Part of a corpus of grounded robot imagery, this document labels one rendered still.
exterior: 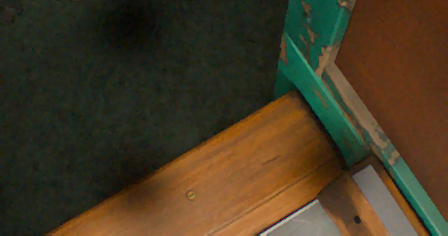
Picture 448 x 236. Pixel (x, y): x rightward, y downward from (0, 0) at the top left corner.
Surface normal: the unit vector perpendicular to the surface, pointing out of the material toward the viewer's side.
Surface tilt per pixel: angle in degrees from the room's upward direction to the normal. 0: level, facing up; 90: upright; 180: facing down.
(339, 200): 66
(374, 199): 0
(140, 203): 0
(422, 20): 90
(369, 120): 0
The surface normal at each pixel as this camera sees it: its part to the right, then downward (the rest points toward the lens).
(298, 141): -0.03, -0.32
